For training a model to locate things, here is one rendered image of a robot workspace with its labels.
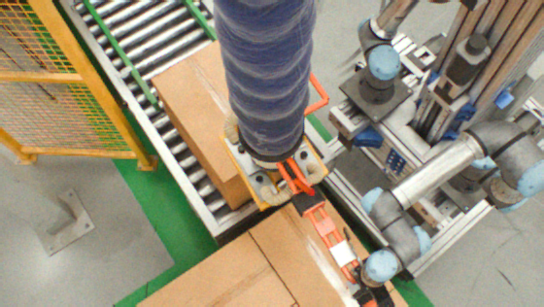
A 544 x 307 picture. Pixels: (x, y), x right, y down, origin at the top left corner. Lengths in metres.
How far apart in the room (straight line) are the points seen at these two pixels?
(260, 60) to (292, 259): 1.42
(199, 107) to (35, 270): 1.51
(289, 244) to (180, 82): 0.89
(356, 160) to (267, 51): 1.87
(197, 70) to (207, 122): 0.27
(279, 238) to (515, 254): 1.42
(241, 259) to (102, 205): 1.12
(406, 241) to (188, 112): 1.19
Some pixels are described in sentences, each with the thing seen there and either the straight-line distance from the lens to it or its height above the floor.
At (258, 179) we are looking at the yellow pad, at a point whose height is 1.16.
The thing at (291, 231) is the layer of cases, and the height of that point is 0.54.
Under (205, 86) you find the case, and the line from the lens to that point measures 2.34.
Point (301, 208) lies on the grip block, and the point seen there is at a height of 1.25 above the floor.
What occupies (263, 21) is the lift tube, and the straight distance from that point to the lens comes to 1.08.
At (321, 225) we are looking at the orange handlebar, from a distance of 1.77.
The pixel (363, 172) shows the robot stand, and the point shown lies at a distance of 2.97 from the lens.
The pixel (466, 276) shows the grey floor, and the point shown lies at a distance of 3.16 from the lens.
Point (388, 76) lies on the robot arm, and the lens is 2.05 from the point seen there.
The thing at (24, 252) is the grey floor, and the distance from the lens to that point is 3.38.
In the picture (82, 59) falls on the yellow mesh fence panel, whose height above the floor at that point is 1.17.
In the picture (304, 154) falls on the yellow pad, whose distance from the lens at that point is 1.95.
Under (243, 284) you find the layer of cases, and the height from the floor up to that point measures 0.54.
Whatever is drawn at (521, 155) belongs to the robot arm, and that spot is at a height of 1.66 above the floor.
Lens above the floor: 2.96
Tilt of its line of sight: 68 degrees down
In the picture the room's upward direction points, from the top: 3 degrees counter-clockwise
